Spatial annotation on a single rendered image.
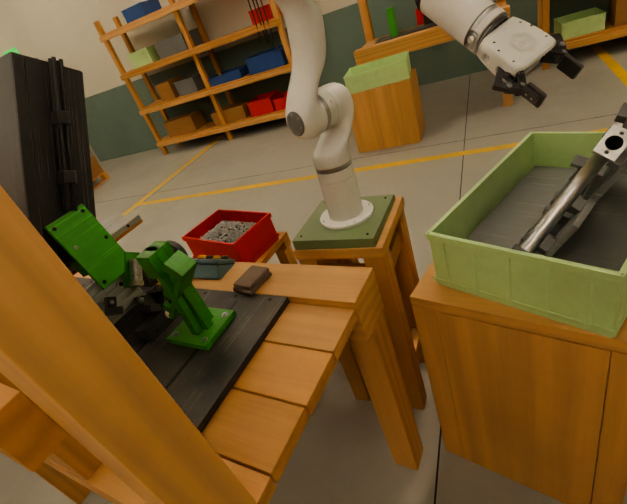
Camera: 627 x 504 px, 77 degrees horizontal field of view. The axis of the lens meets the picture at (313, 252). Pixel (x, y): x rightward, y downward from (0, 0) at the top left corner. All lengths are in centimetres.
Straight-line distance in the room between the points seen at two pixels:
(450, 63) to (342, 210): 510
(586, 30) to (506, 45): 491
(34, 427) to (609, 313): 96
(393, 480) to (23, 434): 136
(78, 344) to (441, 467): 144
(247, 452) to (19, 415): 41
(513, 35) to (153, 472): 91
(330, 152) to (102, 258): 72
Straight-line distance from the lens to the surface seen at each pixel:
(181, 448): 61
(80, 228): 121
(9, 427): 59
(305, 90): 118
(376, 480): 174
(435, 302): 110
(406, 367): 163
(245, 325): 106
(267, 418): 87
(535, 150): 153
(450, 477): 171
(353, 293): 101
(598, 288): 94
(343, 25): 640
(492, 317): 106
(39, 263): 46
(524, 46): 89
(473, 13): 91
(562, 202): 100
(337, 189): 128
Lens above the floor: 153
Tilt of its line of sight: 31 degrees down
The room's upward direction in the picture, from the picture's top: 21 degrees counter-clockwise
